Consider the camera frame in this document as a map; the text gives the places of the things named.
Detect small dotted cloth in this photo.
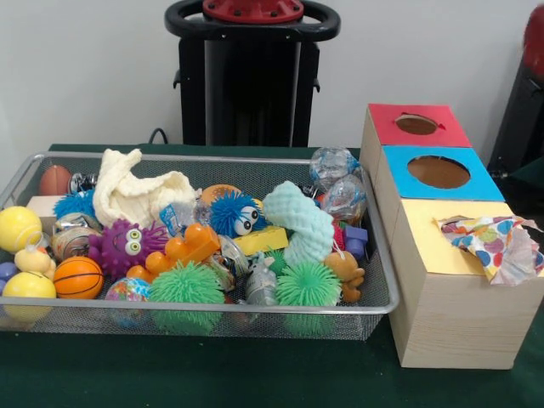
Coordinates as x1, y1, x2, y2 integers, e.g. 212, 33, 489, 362
435, 215, 544, 286

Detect wooden box with three holes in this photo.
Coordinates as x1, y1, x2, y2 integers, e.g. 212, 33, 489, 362
360, 103, 544, 368

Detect mint green foam cloth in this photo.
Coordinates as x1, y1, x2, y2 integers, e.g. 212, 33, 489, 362
262, 179, 335, 265

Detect blue spiky ball with eyes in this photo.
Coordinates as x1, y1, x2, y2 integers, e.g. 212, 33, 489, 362
209, 190, 266, 239

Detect green spiky ball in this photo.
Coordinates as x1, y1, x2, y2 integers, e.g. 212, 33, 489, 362
275, 259, 343, 335
150, 260, 227, 334

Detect orange plastic toy block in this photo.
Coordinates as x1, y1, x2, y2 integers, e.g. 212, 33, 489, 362
127, 221, 223, 284

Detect cream knitted cloth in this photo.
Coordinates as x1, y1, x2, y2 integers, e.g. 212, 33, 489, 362
92, 147, 199, 229

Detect purple furry monster toy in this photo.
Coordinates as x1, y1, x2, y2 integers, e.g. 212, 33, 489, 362
88, 218, 168, 280

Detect dark green table cloth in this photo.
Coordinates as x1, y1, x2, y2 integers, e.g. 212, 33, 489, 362
0, 143, 544, 408

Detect orange toy basketball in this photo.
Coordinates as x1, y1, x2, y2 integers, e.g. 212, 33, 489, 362
53, 255, 105, 298

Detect yellow ball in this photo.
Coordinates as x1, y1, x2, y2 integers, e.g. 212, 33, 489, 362
3, 271, 57, 322
0, 205, 44, 252

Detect black monitor panel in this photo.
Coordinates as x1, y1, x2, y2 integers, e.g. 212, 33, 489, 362
489, 59, 544, 175

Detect wire mesh bin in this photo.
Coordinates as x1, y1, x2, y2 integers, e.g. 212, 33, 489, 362
0, 151, 400, 339

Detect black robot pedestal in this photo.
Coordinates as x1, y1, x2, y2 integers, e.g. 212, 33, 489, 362
165, 0, 341, 147

